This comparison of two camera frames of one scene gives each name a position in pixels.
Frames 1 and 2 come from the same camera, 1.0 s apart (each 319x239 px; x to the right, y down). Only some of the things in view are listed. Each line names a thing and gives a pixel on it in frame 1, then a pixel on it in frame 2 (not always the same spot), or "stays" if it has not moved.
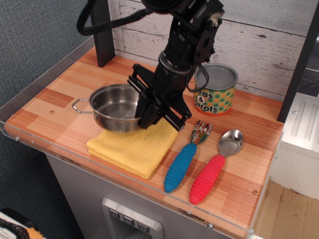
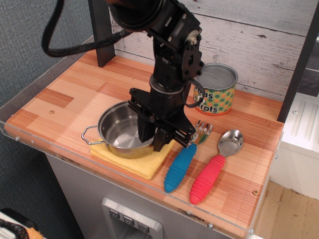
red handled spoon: x=209 y=175 stays
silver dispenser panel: x=123 y=222 stays
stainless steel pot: x=114 y=107 → x=118 y=127
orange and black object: x=30 y=231 stays
